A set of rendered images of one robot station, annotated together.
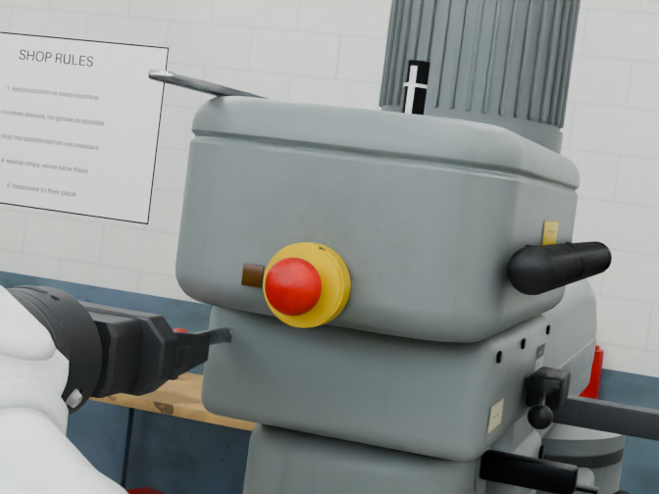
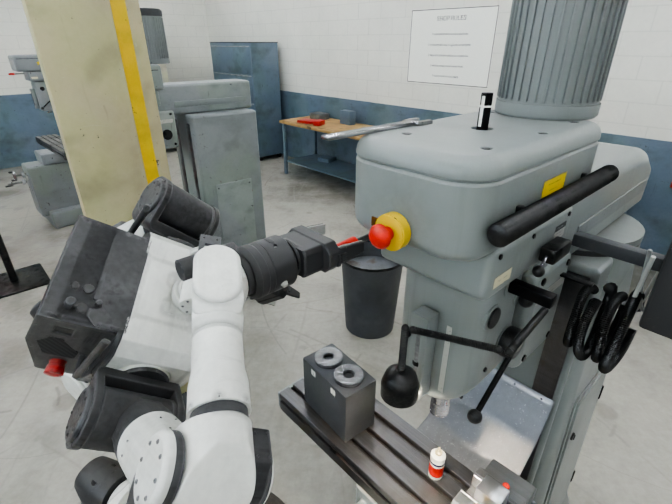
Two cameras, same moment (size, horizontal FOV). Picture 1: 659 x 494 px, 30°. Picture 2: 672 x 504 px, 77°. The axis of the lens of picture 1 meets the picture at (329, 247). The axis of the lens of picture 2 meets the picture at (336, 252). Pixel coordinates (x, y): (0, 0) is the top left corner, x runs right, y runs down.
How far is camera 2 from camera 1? 41 cm
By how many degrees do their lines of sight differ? 37
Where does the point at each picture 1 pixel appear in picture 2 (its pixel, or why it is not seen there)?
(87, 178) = (463, 70)
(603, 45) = not seen: outside the picture
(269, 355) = not seen: hidden behind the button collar
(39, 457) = (207, 354)
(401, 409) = (452, 273)
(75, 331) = (280, 261)
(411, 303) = (435, 246)
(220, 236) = (363, 202)
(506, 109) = (557, 99)
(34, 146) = (442, 58)
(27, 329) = (228, 285)
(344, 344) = not seen: hidden behind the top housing
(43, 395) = (227, 316)
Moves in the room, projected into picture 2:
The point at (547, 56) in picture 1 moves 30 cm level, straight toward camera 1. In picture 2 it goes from (588, 65) to (542, 74)
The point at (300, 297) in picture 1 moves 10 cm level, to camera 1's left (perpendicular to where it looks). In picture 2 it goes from (380, 243) to (323, 230)
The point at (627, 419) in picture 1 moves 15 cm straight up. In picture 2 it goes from (618, 251) to (641, 184)
